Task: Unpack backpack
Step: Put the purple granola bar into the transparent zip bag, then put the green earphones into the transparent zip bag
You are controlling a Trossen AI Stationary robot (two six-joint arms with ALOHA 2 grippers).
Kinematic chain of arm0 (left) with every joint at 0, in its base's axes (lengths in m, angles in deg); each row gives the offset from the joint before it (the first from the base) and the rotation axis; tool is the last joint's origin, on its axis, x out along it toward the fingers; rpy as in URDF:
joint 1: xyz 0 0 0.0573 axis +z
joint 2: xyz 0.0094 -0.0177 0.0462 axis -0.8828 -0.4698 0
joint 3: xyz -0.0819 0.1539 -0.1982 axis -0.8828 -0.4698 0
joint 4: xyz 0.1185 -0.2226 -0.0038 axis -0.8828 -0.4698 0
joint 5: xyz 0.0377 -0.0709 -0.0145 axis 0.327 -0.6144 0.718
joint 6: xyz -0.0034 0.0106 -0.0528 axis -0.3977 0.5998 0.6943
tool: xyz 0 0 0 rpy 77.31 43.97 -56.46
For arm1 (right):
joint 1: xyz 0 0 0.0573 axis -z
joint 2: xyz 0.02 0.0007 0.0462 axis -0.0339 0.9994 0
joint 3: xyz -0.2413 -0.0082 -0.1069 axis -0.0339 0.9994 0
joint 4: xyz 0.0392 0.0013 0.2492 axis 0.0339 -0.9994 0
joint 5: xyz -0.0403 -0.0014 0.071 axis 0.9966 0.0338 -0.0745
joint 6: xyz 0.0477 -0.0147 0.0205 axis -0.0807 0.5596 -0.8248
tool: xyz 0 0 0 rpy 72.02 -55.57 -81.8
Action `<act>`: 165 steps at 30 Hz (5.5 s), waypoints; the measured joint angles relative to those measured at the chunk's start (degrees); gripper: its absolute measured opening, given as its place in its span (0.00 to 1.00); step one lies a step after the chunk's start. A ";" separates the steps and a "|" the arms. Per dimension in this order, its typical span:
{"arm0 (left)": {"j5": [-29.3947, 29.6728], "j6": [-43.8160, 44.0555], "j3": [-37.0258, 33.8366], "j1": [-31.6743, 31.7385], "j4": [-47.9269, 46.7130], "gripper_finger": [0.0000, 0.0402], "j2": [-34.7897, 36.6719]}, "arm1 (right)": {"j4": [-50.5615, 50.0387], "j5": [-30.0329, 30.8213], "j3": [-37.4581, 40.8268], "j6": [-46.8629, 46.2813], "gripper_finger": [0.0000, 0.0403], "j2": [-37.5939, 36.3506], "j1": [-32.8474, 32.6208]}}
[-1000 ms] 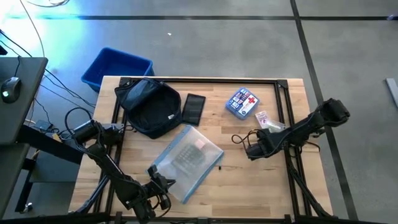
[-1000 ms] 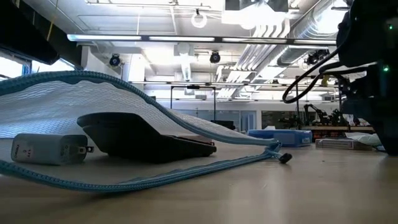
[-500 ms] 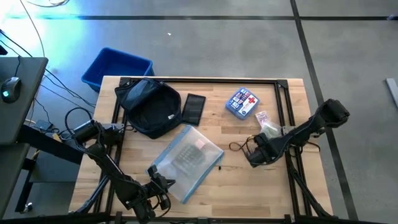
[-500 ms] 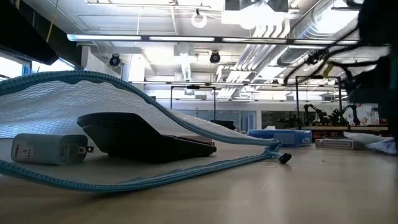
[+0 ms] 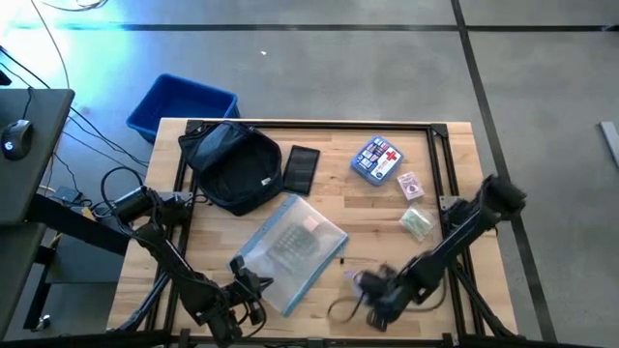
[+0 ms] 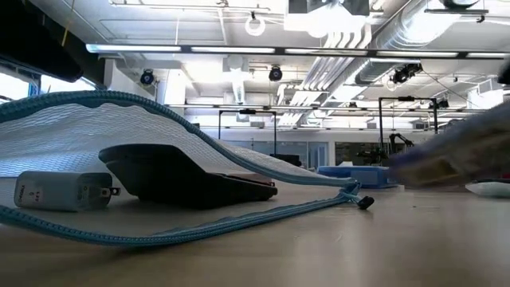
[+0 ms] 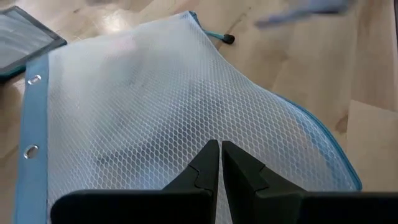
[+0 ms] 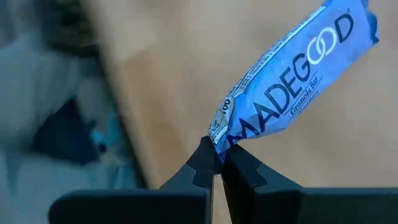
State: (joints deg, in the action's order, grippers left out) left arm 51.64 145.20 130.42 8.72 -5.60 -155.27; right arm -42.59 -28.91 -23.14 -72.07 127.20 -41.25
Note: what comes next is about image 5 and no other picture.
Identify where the black desk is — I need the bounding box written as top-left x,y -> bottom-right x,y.
0,87 -> 133,339

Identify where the black aluminium table frame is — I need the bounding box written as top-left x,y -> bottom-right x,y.
115,118 -> 521,348

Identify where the black calculator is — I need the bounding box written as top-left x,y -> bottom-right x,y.
267,220 -> 324,277

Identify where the blue plastic bin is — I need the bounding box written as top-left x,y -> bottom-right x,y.
125,72 -> 242,145

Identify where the blue first aid kit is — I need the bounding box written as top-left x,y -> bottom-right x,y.
349,134 -> 405,188

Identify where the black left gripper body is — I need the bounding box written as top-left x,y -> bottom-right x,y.
231,271 -> 274,330

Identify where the pink card packet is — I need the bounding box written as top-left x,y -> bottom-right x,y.
396,170 -> 427,202

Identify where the navy backpack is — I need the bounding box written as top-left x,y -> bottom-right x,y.
177,120 -> 285,218

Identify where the green clear packet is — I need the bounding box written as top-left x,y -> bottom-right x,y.
398,204 -> 435,244

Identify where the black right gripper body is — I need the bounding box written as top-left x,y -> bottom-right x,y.
354,264 -> 405,316

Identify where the black power adapter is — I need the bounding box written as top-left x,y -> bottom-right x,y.
49,185 -> 84,207

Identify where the grey floor cable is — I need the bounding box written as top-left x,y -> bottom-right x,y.
28,0 -> 72,91

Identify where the black floor cable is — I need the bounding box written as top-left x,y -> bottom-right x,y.
0,44 -> 150,169

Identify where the grey metal bar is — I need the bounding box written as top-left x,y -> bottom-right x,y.
599,120 -> 619,170

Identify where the black computer mouse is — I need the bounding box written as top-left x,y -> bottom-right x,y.
0,118 -> 35,161

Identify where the clear mesh pouch blue trim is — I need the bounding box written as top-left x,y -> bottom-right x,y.
227,193 -> 351,318

